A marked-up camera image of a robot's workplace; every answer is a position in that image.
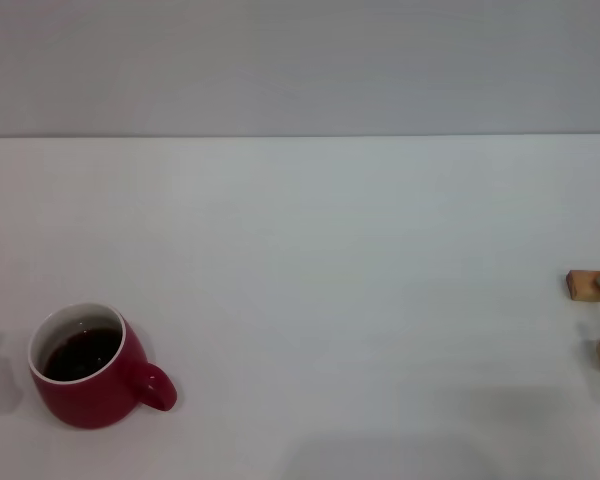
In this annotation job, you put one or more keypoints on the long wooden block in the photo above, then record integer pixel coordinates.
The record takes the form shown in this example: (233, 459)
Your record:
(582, 287)

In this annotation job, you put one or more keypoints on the red ceramic cup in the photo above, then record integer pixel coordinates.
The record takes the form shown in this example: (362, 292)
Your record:
(95, 405)

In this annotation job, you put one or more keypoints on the dark coffee liquid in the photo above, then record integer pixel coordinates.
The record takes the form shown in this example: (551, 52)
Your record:
(82, 355)

